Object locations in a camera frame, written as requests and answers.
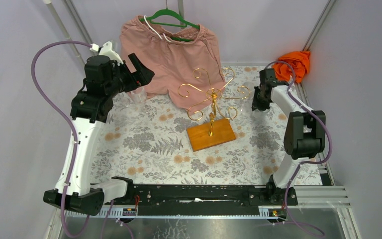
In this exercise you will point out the green clothes hanger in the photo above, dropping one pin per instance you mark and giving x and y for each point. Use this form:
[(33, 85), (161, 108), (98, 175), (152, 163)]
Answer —
[(167, 17)]

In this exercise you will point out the pink shorts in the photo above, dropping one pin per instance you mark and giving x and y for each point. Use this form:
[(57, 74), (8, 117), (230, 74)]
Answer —
[(186, 63)]

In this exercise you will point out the wooden rack base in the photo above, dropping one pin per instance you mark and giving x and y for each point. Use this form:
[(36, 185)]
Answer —
[(205, 135)]

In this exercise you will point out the floral table cloth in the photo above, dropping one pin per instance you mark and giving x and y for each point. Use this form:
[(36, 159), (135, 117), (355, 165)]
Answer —
[(149, 144)]

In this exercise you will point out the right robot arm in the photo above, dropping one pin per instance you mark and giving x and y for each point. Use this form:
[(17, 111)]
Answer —
[(304, 135)]

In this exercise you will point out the orange cloth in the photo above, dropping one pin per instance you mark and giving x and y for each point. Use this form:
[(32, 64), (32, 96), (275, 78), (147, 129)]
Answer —
[(300, 62)]

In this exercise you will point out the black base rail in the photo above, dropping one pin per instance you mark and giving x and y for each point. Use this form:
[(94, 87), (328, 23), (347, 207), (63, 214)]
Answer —
[(205, 200)]

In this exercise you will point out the gold wine glass rack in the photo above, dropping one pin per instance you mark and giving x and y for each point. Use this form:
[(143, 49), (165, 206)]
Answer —
[(212, 95)]

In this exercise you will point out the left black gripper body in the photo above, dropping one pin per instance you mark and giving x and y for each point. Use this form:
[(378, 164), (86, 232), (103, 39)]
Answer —
[(129, 76)]

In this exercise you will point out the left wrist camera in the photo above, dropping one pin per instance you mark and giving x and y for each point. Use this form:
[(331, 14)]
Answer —
[(107, 49)]

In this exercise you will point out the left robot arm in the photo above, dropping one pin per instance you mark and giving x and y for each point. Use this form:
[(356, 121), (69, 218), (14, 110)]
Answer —
[(105, 78)]

